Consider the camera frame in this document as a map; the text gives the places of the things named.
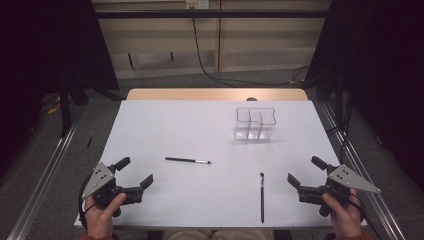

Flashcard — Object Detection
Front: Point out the person's right hand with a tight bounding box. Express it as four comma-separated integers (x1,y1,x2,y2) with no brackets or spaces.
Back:
321,188,364,238

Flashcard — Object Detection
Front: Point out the hand-held gripper cable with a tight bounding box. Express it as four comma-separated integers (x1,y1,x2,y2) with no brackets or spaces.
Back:
348,192,366,224
77,174,98,231

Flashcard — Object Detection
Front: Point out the black metal stand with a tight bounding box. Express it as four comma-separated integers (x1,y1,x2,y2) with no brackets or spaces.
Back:
334,19,346,134
58,74,73,138

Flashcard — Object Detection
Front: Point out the white power socket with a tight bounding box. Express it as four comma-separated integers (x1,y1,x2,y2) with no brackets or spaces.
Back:
185,0,210,10

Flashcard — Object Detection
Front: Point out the right hand-held gripper cable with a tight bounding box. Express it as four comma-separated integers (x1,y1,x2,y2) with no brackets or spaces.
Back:
348,192,366,224

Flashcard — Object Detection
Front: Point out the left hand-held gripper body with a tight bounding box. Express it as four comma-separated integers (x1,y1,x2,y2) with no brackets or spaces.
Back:
81,161,145,218

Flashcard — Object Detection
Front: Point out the yellow cable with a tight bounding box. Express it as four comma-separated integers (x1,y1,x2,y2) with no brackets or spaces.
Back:
46,95,63,116

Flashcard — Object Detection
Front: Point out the silver metal floor rail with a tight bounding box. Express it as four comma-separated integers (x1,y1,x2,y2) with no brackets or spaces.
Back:
6,105,88,240
319,102,407,240

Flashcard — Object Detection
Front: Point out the wooden desk with black frame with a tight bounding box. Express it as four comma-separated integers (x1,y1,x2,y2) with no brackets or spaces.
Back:
94,9,331,20

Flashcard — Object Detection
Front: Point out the thin black cosmetic brush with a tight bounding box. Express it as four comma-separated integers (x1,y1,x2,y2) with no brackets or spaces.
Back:
259,172,265,224

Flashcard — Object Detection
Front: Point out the left hand-held gripper cable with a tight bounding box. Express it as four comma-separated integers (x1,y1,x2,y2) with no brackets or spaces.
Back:
77,174,98,231

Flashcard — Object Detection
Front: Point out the long black wall cable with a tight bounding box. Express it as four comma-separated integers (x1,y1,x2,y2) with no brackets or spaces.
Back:
189,6,310,88

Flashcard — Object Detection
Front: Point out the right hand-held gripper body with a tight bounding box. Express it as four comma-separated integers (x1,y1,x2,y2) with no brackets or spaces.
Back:
297,163,382,218

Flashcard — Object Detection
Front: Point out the person's left hand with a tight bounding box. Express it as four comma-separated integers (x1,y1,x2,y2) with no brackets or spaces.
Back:
84,192,128,236

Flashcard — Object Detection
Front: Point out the clear plastic organizer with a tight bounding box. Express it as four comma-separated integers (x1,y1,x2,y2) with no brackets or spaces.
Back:
234,107,277,142

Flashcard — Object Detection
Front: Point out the black makeup brush silver ferrule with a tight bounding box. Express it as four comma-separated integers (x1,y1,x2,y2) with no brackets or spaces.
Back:
164,156,212,165

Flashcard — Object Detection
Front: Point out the white table cover sheet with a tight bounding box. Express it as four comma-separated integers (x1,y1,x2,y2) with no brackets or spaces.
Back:
73,99,368,229

